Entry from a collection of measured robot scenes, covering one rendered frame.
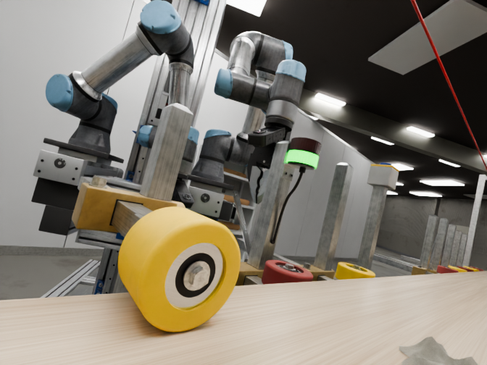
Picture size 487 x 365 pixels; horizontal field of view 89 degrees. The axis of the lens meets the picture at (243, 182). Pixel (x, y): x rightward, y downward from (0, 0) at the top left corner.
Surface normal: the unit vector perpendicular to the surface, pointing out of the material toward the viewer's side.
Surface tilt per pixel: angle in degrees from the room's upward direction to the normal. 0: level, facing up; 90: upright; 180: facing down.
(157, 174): 90
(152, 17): 85
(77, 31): 90
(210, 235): 90
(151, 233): 57
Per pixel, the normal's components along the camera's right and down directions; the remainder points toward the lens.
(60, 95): -0.29, -0.03
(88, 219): 0.63, 0.11
